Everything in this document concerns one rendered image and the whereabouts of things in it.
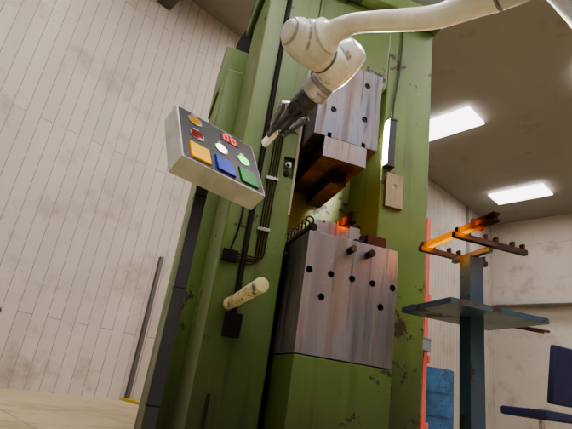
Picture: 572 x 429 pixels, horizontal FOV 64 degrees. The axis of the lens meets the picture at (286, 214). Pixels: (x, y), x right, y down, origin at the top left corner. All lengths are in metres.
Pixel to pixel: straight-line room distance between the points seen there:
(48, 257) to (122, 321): 1.06
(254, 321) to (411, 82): 1.48
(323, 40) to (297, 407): 1.13
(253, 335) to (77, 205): 3.98
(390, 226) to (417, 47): 1.07
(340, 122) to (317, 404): 1.13
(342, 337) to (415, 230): 0.73
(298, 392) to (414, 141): 1.35
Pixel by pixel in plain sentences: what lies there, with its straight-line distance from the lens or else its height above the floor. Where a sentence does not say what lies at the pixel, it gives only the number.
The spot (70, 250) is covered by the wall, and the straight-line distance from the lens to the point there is 5.40.
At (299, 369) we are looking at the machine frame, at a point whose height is 0.42.
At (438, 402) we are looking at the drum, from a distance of 6.73.
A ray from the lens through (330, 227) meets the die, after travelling 1.80.
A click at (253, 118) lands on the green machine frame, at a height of 1.43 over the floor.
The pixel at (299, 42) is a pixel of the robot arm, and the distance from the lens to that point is 1.31.
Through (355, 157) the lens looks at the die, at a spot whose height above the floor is 1.30.
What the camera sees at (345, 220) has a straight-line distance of 1.81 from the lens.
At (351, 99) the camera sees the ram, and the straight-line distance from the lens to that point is 2.11.
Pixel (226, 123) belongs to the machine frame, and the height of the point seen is 1.63.
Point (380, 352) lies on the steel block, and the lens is 1.74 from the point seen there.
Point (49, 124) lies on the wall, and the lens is 5.66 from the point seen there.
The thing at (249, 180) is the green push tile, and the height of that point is 0.99.
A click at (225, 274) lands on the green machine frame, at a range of 1.77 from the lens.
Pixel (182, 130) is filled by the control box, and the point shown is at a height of 1.07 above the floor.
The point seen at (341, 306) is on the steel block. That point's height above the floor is 0.65.
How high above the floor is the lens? 0.35
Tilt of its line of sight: 21 degrees up
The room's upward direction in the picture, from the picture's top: 9 degrees clockwise
